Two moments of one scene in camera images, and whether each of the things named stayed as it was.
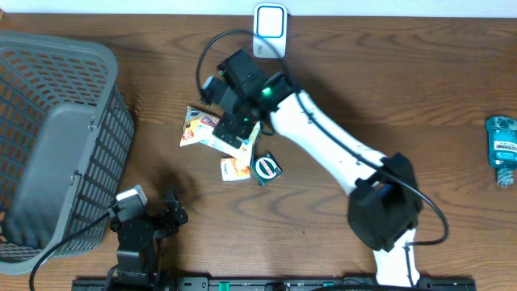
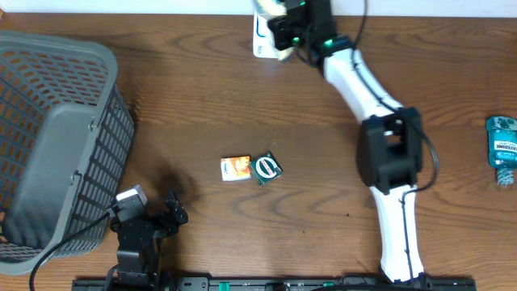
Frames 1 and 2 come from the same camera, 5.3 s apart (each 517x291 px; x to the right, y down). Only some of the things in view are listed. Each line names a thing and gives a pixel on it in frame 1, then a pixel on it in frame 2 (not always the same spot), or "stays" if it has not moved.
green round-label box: x=266 y=168 stays
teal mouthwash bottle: x=502 y=143 stays
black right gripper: x=227 y=120 to x=278 y=24
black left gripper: x=178 y=209 stays
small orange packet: x=232 y=170 stays
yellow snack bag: x=199 y=125 to x=264 y=45
